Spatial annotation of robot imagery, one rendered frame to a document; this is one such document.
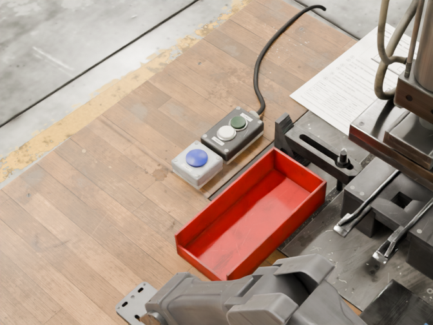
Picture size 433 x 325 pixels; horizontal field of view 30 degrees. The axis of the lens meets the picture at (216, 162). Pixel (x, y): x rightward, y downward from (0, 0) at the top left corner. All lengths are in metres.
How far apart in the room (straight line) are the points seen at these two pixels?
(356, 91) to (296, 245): 0.38
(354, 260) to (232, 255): 0.20
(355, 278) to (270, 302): 0.50
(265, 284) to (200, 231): 0.46
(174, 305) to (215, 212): 0.31
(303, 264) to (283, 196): 0.55
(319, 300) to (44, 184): 0.75
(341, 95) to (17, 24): 1.89
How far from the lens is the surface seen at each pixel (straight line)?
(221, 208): 1.40
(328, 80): 1.63
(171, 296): 1.13
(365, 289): 1.35
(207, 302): 1.03
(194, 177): 1.43
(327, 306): 0.88
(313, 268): 0.89
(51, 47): 3.13
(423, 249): 1.32
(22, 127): 2.87
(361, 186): 1.36
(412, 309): 1.32
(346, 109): 1.58
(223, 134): 1.48
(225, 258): 1.36
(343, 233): 1.30
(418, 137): 1.17
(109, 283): 1.36
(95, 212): 1.45
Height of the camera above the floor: 2.05
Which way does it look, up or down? 51 degrees down
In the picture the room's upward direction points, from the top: 4 degrees counter-clockwise
